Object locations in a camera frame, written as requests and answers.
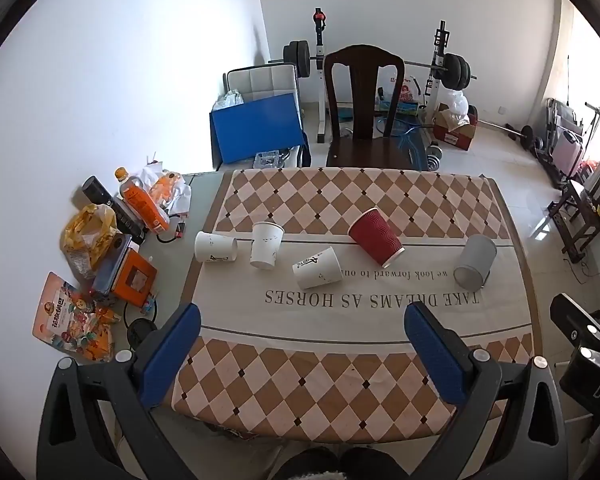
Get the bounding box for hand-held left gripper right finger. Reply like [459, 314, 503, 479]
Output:
[404, 301, 569, 480]

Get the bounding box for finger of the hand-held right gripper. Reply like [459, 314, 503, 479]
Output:
[550, 292, 600, 348]

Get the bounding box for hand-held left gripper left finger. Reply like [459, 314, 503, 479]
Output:
[36, 302, 216, 480]

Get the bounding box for grey paper cup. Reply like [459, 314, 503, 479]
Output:
[453, 234, 498, 287]

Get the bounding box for white paper cup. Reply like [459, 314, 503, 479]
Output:
[249, 221, 285, 271]
[194, 231, 239, 264]
[292, 246, 343, 290]

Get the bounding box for red ribbed paper cup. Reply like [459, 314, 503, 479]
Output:
[347, 208, 406, 269]

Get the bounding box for black round cap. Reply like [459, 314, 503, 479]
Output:
[128, 318, 158, 347]

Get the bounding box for checkered tablecloth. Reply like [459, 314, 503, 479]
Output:
[170, 167, 536, 445]

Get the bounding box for orange box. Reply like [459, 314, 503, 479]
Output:
[110, 249, 159, 309]

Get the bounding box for dark wooden stand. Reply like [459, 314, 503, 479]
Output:
[549, 154, 600, 264]

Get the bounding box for dark blue power bank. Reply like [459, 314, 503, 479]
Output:
[91, 234, 134, 302]

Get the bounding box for colourful snack packet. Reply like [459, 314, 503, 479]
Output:
[32, 271, 122, 362]

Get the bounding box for black box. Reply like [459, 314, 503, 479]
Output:
[107, 198, 149, 244]

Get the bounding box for yellow snack bag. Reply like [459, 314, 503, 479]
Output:
[61, 203, 119, 279]

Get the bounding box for orange drink bottle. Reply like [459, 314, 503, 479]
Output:
[113, 167, 171, 235]

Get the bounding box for crumpled orange white wrappers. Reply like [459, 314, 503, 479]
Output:
[139, 161, 194, 217]

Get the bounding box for black cylinder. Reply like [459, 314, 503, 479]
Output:
[82, 175, 114, 209]

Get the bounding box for long dumbbell bar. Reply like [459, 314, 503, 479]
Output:
[477, 120, 534, 150]

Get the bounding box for cardboard box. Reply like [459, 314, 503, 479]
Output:
[432, 104, 479, 152]

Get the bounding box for clear plastic container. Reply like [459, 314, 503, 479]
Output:
[252, 150, 284, 170]

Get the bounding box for white plastic bag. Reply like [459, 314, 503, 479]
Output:
[446, 89, 470, 123]

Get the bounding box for blue board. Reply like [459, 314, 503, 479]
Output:
[209, 92, 307, 164]

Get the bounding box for dark wooden chair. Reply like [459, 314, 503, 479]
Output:
[322, 44, 417, 171]

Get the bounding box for red printed plastic bag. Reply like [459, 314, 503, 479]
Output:
[379, 74, 424, 112]

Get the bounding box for white padded chair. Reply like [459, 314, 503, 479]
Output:
[223, 63, 301, 107]

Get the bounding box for white barbell rack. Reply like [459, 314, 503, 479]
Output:
[310, 8, 454, 144]

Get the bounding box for barbell with black plates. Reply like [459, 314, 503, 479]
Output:
[267, 40, 479, 92]

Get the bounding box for black cable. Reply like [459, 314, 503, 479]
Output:
[152, 214, 189, 245]

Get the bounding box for blue hose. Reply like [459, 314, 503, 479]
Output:
[374, 114, 429, 171]

